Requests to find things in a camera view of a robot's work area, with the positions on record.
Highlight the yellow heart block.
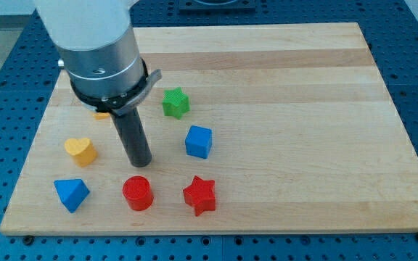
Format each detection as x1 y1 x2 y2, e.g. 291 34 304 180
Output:
64 138 97 167

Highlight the red cylinder block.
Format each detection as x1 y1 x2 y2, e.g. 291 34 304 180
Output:
122 175 154 211

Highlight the wooden board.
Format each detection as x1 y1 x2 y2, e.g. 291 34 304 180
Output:
0 22 418 236

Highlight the green star block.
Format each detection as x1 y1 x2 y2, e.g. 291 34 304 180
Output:
162 87 190 120

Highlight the small yellow block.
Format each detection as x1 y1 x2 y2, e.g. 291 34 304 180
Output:
92 112 110 120

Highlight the blue cube block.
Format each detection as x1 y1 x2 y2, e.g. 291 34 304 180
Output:
185 125 213 159

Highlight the blue triangular prism block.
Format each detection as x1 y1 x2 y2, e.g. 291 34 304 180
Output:
54 179 90 213

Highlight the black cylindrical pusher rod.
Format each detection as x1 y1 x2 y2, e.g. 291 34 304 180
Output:
112 108 152 167

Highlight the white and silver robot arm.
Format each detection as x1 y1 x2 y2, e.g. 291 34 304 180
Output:
34 0 162 115

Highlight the red star block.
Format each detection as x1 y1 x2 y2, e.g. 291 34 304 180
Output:
183 175 216 216

